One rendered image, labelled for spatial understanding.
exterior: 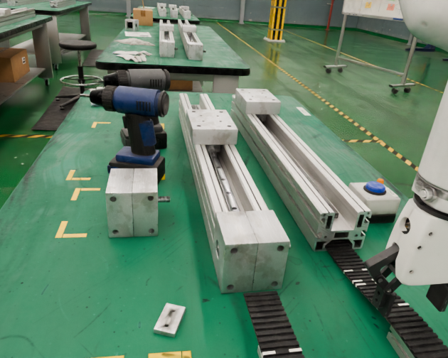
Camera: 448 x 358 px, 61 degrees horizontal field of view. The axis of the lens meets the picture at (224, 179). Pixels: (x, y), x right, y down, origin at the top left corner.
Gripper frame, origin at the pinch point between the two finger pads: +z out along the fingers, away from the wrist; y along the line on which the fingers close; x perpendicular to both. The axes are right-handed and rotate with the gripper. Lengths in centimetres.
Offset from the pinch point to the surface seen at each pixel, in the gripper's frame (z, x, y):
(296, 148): -1, 51, 2
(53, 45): 51, 539, -160
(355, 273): 5.1, 11.6, -0.9
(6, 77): 58, 373, -171
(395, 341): 5.3, -2.1, -1.9
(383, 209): 2.9, 27.6, 13.4
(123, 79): -13, 68, -41
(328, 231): 2.2, 19.6, -2.8
